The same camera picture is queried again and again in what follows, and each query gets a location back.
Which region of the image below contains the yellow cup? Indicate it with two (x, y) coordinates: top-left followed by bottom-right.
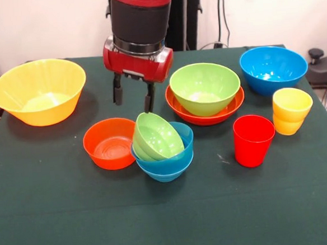
(270, 86), (316, 136)

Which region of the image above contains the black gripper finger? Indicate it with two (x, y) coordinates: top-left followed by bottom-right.
(142, 81), (157, 114)
(111, 72), (125, 106)

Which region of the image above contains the large green bowl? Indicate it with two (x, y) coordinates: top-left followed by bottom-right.
(167, 60), (243, 119)

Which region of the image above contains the large blue bowl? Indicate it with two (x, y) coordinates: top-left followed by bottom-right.
(238, 44), (310, 98)

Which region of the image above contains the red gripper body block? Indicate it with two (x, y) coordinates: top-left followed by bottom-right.
(101, 32), (176, 87)

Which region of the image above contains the black wall cable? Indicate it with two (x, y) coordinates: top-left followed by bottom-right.
(194, 0), (232, 50)

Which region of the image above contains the small red-orange bowl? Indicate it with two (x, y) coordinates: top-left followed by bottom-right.
(81, 116), (139, 172)

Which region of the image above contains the wide shallow red-orange bowl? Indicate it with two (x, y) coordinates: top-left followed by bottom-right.
(164, 79), (247, 128)

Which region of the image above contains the large orange bowl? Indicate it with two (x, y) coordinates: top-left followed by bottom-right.
(0, 56), (90, 129)

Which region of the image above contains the small light blue bowl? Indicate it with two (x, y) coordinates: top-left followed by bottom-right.
(139, 151), (196, 185)

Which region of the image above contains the clear blue ribbed bowl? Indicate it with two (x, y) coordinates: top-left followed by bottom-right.
(129, 120), (197, 178)

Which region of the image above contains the dark green tablecloth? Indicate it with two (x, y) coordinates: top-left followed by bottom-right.
(0, 40), (327, 245)

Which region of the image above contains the red cup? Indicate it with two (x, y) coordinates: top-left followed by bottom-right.
(232, 113), (279, 169)

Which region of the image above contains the small green bowl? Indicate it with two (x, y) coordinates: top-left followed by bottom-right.
(130, 110), (186, 163)

